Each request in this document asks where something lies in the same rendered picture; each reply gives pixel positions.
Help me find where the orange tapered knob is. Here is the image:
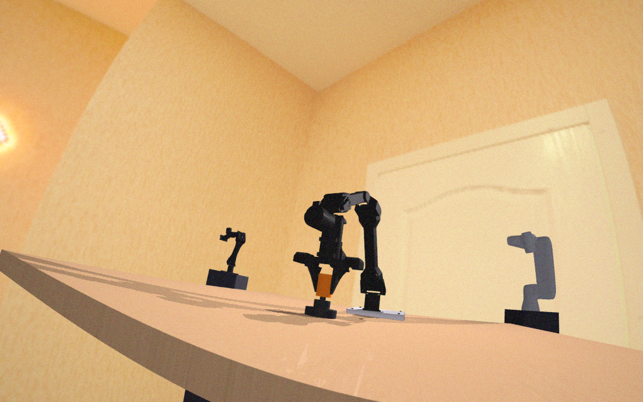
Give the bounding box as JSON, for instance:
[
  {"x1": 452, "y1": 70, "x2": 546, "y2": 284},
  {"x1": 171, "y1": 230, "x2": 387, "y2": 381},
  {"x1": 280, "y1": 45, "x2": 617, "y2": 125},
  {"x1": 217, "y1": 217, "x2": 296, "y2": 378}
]
[{"x1": 316, "y1": 273, "x2": 332, "y2": 298}]

